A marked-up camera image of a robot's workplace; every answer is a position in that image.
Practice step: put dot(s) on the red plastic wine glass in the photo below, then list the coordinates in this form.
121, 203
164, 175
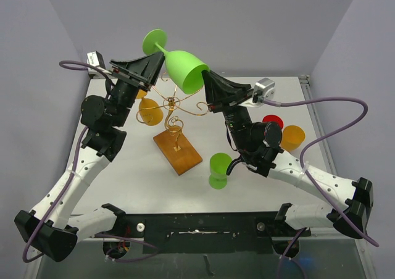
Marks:
273, 118

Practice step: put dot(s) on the green plastic wine glass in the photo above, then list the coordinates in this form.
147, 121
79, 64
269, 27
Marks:
183, 68
219, 163

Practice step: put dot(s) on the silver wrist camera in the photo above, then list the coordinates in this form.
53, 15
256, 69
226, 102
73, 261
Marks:
264, 89
95, 59

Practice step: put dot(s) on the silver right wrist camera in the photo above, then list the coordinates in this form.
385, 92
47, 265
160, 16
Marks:
264, 89

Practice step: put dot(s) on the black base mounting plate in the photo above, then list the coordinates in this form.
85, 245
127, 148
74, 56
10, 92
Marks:
209, 233

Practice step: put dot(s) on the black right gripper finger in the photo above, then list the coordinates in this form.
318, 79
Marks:
215, 87
237, 90

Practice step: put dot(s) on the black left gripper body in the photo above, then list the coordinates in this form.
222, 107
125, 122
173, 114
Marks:
126, 90

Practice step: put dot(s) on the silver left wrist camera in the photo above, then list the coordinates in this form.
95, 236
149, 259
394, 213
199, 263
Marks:
95, 59

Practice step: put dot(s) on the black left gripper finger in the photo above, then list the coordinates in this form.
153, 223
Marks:
139, 66
152, 65

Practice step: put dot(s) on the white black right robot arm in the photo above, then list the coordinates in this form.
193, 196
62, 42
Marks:
259, 149

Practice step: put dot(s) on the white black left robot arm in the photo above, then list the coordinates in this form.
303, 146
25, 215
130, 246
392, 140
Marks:
49, 226

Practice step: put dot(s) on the orange plastic wine glass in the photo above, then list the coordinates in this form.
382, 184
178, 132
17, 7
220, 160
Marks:
149, 112
293, 137

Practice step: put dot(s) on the aluminium frame rail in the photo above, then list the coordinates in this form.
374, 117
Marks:
321, 131

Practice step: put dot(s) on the gold wire wine glass rack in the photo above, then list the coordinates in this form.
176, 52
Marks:
173, 144

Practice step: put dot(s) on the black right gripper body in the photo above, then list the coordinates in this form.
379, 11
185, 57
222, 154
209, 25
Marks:
232, 112

